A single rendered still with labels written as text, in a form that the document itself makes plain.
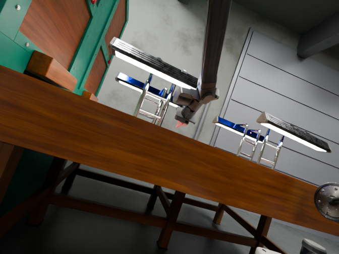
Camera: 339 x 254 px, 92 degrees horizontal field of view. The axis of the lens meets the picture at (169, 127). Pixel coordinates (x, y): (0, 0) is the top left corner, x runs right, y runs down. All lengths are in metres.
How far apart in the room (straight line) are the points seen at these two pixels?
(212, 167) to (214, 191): 0.09
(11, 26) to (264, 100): 3.39
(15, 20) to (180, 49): 2.76
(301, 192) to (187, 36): 2.93
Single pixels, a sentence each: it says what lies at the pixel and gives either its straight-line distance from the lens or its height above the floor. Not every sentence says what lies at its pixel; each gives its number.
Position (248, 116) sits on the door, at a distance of 3.31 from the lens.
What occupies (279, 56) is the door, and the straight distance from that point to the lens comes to 3.96.
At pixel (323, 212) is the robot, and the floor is 0.68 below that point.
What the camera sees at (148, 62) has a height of 1.05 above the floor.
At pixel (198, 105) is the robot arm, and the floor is 0.91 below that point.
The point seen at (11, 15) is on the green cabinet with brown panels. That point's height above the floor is 0.89.
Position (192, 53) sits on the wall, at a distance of 3.23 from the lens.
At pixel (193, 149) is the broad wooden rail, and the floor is 0.73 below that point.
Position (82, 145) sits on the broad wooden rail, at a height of 0.63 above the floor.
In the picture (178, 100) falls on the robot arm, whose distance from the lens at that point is 0.66.
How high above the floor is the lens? 0.73
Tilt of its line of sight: 4 degrees up
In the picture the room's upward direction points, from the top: 20 degrees clockwise
